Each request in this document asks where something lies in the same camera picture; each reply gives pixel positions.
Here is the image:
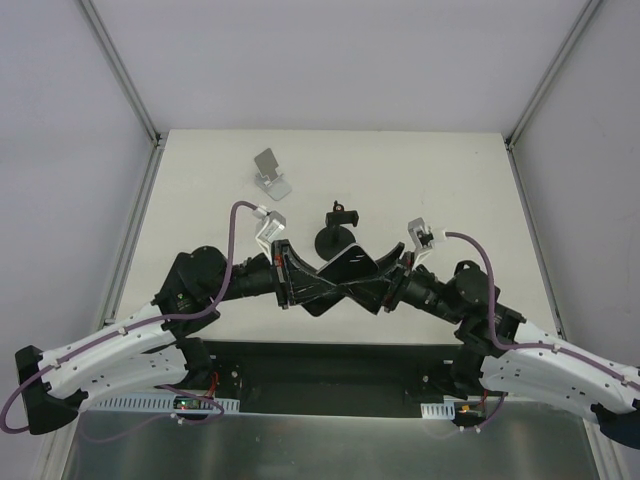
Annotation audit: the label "white-edged black smartphone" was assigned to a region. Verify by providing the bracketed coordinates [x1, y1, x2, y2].
[316, 243, 379, 285]

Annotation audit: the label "black round-base phone stand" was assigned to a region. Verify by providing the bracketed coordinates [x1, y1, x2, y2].
[314, 200, 359, 261]

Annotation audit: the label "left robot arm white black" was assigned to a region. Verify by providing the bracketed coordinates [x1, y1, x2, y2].
[10, 240, 404, 435]

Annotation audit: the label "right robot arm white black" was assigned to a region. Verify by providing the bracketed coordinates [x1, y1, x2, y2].
[276, 244, 639, 449]

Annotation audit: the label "silver folding phone stand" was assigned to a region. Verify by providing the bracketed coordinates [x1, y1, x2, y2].
[254, 148, 292, 201]

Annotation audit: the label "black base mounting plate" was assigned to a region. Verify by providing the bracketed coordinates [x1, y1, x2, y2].
[92, 338, 576, 419]

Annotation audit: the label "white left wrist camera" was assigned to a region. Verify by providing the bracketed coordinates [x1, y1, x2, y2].
[253, 205, 286, 261]

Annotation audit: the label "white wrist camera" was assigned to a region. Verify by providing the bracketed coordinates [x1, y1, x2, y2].
[407, 217, 447, 267]
[253, 205, 286, 261]

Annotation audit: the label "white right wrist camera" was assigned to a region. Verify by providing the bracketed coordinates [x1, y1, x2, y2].
[407, 217, 447, 267]

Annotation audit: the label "white slotted cable duct right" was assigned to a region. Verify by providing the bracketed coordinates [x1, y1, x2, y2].
[420, 399, 487, 421]

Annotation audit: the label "white slotted cable duct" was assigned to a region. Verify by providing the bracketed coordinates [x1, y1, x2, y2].
[420, 399, 487, 421]
[90, 392, 240, 415]

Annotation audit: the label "white slotted cable duct left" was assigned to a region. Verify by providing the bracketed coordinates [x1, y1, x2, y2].
[90, 392, 240, 415]

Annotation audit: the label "aluminium frame post left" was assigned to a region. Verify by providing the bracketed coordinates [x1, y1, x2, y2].
[74, 0, 169, 149]

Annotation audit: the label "aluminium frame post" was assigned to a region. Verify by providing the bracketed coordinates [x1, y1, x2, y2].
[74, 0, 169, 149]
[503, 0, 609, 151]

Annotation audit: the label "aluminium frame post right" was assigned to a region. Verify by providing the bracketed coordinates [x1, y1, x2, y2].
[503, 0, 609, 151]

